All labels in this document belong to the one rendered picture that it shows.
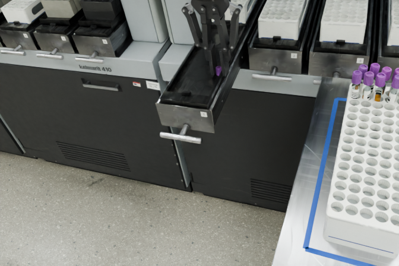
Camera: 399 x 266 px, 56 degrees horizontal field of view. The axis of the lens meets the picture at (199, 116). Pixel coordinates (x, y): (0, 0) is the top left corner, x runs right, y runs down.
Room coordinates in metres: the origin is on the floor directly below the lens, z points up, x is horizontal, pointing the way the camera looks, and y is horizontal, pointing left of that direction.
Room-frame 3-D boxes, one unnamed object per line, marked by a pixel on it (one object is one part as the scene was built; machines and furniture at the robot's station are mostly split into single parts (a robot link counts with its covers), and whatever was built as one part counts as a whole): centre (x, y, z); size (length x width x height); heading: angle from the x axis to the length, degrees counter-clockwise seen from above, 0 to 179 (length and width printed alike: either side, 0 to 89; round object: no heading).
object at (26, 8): (1.35, 0.46, 0.83); 0.30 x 0.10 x 0.06; 153
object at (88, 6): (1.12, 0.24, 0.85); 0.12 x 0.02 x 0.06; 63
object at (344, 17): (0.89, -0.44, 0.83); 0.30 x 0.10 x 0.06; 153
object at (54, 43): (1.40, 0.27, 0.78); 0.73 x 0.14 x 0.09; 153
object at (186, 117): (0.93, -0.11, 0.78); 0.73 x 0.14 x 0.09; 153
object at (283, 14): (0.96, -0.30, 0.83); 0.30 x 0.10 x 0.06; 153
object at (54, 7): (1.19, 0.37, 0.85); 0.12 x 0.02 x 0.06; 64
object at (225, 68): (0.73, -0.08, 0.84); 0.03 x 0.01 x 0.07; 153
